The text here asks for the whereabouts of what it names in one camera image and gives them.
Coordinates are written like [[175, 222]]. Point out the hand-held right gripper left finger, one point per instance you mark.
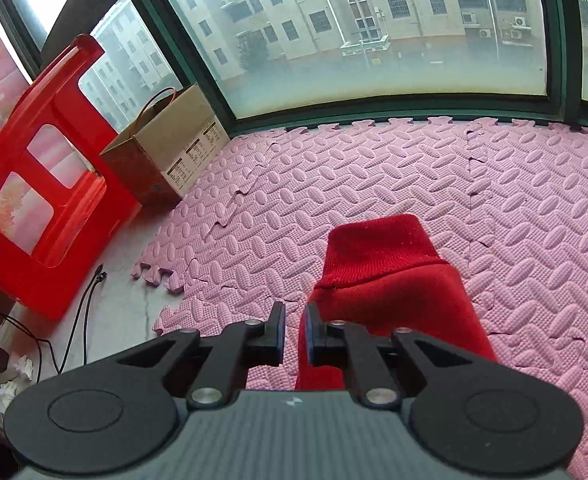
[[278, 332]]

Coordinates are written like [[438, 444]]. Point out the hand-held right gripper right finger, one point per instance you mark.
[[312, 335]]

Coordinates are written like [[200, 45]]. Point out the pink foam floor mat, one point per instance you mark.
[[373, 175]]

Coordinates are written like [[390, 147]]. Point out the brown cardboard box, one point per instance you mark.
[[144, 160]]

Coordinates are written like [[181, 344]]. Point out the red plastic stool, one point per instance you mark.
[[81, 220]]

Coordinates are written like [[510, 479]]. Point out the crumpled white tissue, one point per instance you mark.
[[24, 365], [6, 396]]

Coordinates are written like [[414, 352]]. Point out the green framed window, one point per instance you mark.
[[194, 85]]

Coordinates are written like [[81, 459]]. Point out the apartment building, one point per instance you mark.
[[324, 10]]

